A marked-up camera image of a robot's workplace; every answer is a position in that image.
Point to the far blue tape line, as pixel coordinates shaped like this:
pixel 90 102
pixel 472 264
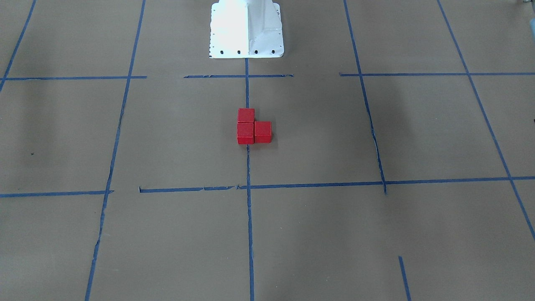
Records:
pixel 359 75

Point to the crossing blue tape line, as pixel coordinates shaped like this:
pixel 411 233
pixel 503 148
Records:
pixel 270 186

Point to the red cube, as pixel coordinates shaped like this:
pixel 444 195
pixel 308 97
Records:
pixel 245 133
pixel 246 115
pixel 263 132

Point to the long blue tape line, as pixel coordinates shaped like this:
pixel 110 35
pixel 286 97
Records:
pixel 249 198

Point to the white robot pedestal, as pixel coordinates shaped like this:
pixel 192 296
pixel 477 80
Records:
pixel 242 29

